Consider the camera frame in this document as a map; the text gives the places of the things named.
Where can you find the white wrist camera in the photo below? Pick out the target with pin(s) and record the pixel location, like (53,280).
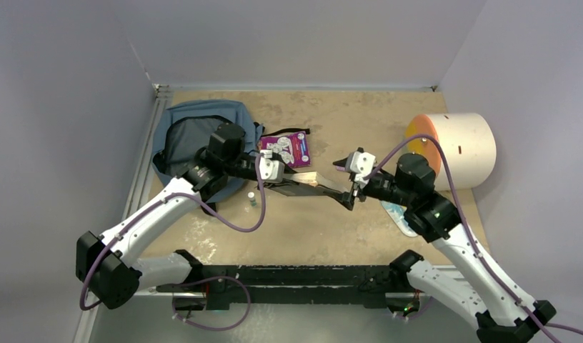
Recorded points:
(271,168)
(359,165)

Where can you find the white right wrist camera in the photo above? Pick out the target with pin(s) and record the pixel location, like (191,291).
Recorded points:
(359,165)

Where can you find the blue student backpack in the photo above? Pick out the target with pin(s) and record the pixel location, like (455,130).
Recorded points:
(198,141)

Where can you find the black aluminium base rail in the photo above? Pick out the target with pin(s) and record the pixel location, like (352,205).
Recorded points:
(372,286)

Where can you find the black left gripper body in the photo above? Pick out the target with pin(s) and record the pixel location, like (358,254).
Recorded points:
(241,166)

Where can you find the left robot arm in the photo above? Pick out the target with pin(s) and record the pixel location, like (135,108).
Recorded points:
(109,264)

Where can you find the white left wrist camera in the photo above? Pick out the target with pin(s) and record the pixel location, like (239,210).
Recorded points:
(271,168)

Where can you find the blister pack with scissors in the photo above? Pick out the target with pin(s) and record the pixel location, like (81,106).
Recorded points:
(396,213)

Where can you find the small glue bottle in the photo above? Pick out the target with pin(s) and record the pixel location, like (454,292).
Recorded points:
(252,199)

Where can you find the purple activity booklet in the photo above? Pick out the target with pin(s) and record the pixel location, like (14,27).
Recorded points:
(292,147)

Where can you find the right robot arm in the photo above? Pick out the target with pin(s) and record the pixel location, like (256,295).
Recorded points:
(488,299)

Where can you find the cream cylinder with orange face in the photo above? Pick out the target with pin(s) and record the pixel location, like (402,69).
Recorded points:
(467,142)

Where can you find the dark blue book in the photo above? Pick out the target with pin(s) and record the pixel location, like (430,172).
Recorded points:
(312,184)

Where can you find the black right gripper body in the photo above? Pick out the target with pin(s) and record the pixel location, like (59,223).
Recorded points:
(381,187)

